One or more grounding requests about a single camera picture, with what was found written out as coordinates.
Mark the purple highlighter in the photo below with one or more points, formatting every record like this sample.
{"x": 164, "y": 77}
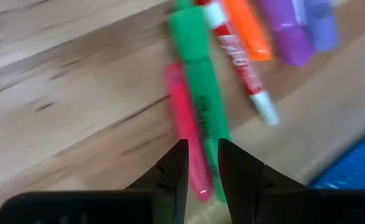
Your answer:
{"x": 289, "y": 43}

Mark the green highlighter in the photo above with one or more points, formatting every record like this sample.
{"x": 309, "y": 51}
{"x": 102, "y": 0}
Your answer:
{"x": 197, "y": 77}

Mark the red thin marker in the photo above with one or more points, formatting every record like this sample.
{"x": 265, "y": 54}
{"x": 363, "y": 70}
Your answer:
{"x": 238, "y": 59}

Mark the orange highlighter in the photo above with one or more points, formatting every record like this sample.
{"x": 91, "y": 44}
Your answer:
{"x": 247, "y": 31}

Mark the blue plastic basket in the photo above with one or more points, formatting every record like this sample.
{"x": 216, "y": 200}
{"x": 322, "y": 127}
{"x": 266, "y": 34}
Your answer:
{"x": 356, "y": 168}

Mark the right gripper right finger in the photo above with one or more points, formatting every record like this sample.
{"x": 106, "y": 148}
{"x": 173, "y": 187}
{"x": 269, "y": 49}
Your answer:
{"x": 241, "y": 180}

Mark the lavender highlighter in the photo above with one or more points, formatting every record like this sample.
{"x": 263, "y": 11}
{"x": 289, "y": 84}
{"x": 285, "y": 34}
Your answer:
{"x": 320, "y": 28}

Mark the pink highlighter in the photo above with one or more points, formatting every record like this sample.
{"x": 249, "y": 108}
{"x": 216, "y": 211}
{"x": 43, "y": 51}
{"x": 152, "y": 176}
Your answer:
{"x": 185, "y": 124}

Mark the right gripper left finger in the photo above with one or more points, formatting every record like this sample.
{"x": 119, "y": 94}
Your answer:
{"x": 173, "y": 177}

